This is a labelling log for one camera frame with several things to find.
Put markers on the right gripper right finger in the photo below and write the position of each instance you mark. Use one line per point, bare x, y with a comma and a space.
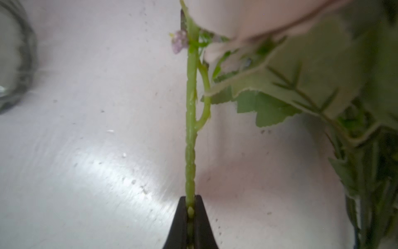
202, 232

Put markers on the white green flower bunch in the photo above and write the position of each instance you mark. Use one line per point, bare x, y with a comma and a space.
366, 150

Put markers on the clear ribbed glass vase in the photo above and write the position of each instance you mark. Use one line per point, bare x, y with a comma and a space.
18, 54

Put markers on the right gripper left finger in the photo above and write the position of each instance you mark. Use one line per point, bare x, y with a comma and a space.
178, 233

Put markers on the peach rose flower stem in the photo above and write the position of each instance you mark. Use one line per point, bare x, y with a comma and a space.
244, 21

